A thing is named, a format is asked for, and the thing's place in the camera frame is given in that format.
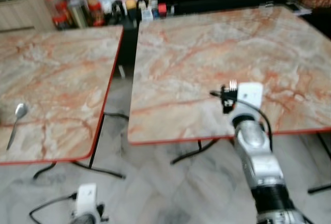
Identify small red container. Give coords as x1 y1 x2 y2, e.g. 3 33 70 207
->
157 3 168 17

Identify small white box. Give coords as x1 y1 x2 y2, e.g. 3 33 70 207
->
140 8 155 22

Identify silver metal spoon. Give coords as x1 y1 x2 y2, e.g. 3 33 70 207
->
6 102 29 151

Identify yellow-capped bottle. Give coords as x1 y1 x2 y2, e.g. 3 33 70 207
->
125 0 138 23

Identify dark black bottle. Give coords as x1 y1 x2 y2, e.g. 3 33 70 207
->
111 0 125 24

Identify red sauce bottle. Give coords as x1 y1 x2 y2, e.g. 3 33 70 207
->
88 2 104 27

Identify tall clear red-capped bottle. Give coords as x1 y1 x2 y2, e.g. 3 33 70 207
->
63 0 89 28

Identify short red-capped bottle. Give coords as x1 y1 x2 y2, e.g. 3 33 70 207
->
52 12 71 31

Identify small red-capped jar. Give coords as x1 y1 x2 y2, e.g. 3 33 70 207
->
44 0 58 19

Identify wooden cabinet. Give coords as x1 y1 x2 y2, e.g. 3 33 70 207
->
0 0 66 32

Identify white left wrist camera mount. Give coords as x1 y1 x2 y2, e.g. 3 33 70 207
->
76 183 98 217

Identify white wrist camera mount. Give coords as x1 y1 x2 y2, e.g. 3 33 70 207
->
235 82 264 119
76 183 98 217

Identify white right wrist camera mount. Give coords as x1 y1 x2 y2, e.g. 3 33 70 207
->
235 82 264 119

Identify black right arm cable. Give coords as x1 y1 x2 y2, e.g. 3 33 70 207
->
247 105 274 150

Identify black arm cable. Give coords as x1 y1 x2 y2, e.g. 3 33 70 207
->
29 195 78 224
247 105 274 150

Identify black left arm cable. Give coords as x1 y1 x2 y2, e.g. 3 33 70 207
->
29 195 78 224

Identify black metal table frame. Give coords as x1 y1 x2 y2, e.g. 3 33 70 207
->
171 130 331 194
33 111 128 180

